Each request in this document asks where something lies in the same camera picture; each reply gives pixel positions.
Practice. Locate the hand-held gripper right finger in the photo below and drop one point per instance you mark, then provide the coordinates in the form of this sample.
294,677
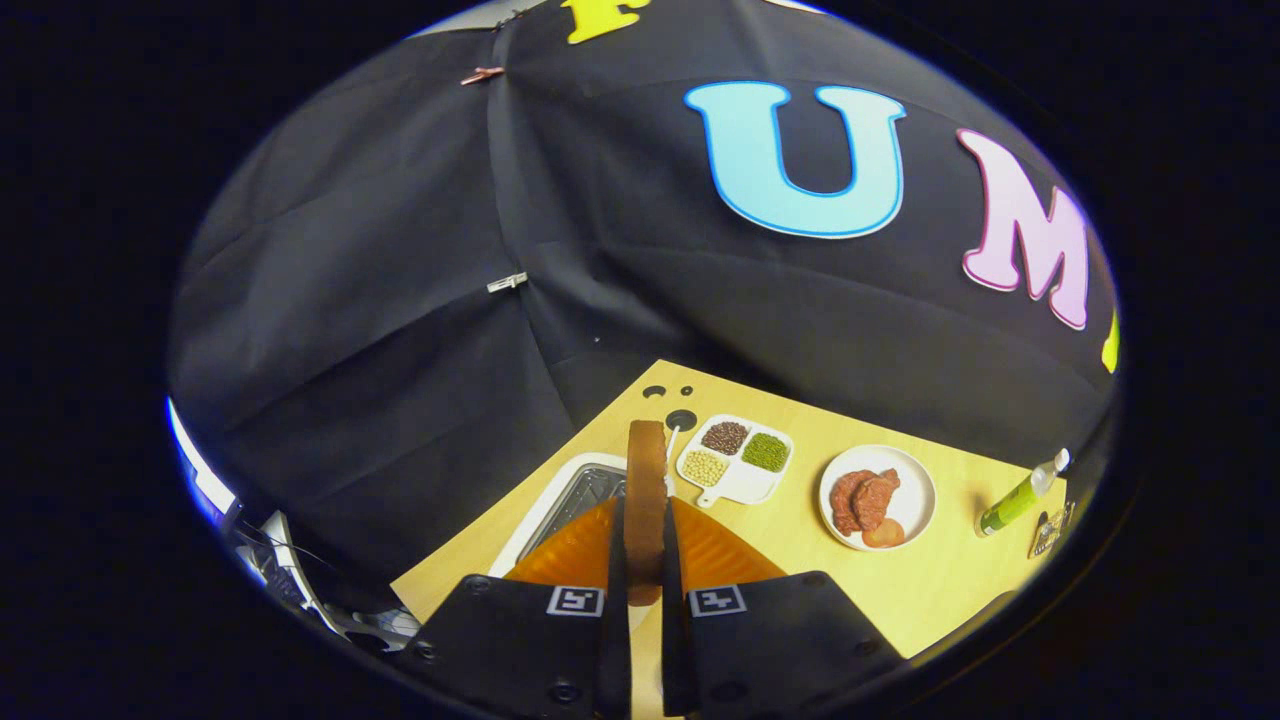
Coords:
770,650

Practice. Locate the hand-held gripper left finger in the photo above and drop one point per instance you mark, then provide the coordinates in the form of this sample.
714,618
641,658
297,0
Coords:
520,650

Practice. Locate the toasted bread slice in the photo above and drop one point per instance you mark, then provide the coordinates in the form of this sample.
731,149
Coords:
646,500

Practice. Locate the red tomato slice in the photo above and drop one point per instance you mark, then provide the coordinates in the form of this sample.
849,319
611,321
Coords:
884,534

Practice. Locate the brown meat slice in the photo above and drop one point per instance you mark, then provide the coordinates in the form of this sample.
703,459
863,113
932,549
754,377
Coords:
843,500
878,498

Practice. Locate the white divided bean tray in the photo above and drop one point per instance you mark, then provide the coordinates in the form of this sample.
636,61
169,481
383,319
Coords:
740,485

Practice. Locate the white toaster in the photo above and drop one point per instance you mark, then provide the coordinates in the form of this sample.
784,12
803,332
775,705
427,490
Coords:
585,490

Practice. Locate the round white plate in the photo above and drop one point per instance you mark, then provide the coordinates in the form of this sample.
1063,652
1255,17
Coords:
915,500

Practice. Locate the white stand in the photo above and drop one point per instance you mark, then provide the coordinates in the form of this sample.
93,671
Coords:
290,572

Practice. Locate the clear bottle with green label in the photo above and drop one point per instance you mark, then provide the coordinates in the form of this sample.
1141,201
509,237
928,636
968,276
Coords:
1015,500

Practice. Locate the white clip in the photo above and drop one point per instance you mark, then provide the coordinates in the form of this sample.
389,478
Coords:
507,282

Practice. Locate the black backdrop cloth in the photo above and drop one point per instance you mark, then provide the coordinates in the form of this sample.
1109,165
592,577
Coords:
400,250

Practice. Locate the red clip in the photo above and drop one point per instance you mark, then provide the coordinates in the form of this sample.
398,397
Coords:
482,75

